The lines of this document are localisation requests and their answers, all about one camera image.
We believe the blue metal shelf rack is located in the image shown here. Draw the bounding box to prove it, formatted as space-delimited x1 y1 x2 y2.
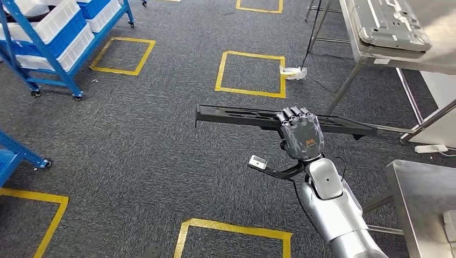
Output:
0 130 53 188

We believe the white power strip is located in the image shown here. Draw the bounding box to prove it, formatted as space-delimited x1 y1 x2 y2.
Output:
414 144 450 155

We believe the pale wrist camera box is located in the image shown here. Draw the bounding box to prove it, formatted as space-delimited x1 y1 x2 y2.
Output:
248 155 268 170

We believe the thin black pole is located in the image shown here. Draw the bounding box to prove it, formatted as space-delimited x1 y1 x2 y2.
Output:
301 0 323 70

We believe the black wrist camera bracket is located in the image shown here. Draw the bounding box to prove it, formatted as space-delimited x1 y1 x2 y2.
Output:
248 162 307 181

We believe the steel workbench table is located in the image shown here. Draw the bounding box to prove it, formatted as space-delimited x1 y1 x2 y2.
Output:
361 159 456 258

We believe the grey metal plate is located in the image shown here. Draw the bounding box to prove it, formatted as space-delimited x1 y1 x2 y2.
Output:
351 0 433 53

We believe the crumpled clear plastic bag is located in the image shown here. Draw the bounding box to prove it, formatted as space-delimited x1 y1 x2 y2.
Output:
279 65 308 81

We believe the white cabinet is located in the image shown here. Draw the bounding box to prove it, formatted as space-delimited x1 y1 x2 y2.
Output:
406 70 456 151

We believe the yellow floor tape square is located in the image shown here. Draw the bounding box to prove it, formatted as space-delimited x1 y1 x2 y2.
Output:
235 0 284 14
215 50 287 99
173 218 293 258

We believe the white plastic bin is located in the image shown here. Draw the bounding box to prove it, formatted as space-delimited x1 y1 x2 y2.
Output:
85 0 122 34
15 23 96 73
0 0 82 45

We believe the black plastic panel part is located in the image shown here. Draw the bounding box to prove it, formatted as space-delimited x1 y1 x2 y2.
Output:
195 104 379 140

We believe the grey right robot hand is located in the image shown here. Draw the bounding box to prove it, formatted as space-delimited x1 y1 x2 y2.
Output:
276 106 325 162

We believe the steel side table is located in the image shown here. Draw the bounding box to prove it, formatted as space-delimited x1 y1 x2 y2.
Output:
304 0 456 145

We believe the blue wheeled shelf rack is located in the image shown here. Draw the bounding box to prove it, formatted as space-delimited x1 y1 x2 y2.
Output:
0 0 136 102

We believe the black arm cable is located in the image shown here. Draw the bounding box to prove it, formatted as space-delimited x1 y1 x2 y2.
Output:
291 156 349 231

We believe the blue plastic bin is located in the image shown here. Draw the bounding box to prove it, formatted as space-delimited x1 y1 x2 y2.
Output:
0 10 88 59
75 0 112 20

